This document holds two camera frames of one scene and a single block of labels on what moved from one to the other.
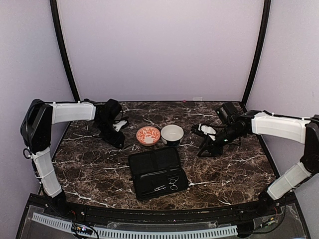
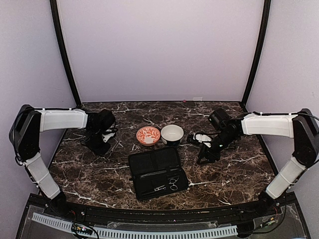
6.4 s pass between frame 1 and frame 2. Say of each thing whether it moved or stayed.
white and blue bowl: stayed
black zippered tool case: stayed
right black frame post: stayed
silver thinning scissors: stayed
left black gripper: moved
